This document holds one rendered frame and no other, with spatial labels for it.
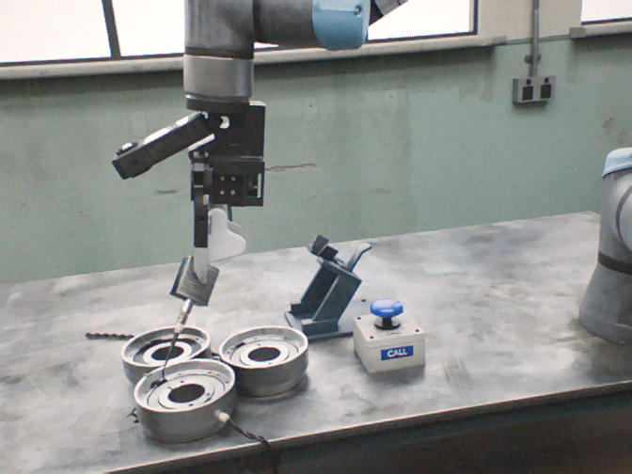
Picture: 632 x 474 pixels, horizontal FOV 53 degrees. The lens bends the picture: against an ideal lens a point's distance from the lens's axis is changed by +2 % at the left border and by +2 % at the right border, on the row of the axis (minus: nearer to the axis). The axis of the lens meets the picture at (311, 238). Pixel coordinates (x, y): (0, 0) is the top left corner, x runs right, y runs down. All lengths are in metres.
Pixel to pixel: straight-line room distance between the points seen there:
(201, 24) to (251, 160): 0.15
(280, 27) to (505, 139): 2.01
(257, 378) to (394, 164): 1.81
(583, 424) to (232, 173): 0.74
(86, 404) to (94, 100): 1.63
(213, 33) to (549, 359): 0.53
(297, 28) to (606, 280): 0.49
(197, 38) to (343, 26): 0.15
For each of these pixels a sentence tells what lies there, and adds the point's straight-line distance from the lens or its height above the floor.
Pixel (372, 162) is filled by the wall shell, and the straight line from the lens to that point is 2.42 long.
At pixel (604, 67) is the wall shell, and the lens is 2.79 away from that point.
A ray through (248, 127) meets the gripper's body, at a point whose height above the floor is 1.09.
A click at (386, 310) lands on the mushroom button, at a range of 0.75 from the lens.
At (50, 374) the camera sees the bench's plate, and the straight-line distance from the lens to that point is 0.88.
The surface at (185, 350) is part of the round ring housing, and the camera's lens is 0.80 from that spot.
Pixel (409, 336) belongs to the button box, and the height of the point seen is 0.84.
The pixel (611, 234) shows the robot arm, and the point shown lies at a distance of 0.85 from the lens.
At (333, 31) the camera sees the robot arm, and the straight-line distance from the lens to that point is 0.66.
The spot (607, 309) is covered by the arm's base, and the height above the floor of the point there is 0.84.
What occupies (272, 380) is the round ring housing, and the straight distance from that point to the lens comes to 0.72.
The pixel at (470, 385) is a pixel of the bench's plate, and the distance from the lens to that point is 0.75.
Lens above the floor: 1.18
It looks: 17 degrees down
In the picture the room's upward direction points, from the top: 4 degrees counter-clockwise
